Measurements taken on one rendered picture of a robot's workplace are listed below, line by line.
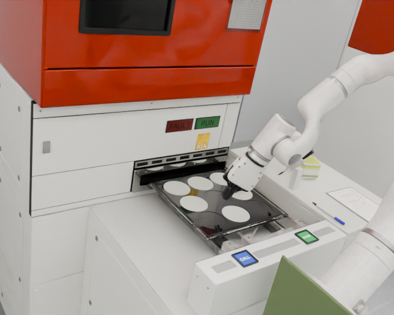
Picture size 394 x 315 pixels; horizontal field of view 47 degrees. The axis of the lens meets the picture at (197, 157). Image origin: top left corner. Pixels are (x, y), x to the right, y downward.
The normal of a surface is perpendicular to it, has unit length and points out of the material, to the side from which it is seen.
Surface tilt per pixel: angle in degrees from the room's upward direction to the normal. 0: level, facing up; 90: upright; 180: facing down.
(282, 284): 90
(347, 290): 50
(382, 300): 0
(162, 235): 0
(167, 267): 0
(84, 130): 90
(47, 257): 90
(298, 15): 90
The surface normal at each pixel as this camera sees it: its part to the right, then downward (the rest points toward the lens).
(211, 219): 0.18, -0.88
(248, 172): 0.12, 0.46
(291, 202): -0.80, 0.13
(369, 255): -0.28, -0.41
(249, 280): 0.57, 0.45
